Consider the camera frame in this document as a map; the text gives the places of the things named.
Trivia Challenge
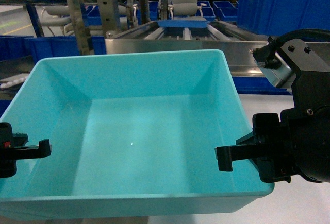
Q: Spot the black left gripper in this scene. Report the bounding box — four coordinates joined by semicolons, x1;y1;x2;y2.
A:
1;122;52;178

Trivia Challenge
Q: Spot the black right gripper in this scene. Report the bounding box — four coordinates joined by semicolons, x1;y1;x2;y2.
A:
214;71;329;183

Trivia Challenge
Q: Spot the teal plastic bin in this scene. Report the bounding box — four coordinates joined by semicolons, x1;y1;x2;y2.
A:
1;49;274;220

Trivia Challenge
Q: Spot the steel roller conveyor shelf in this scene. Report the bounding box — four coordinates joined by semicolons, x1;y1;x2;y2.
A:
105;21;267;77

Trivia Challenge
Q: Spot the large blue bin right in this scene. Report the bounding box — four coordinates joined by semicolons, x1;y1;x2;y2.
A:
237;0;329;36

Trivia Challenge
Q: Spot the grey office chair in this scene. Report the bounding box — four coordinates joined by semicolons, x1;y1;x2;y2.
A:
168;0;206;21

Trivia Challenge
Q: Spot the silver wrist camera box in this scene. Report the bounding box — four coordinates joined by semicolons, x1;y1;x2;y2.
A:
260;52;296;91

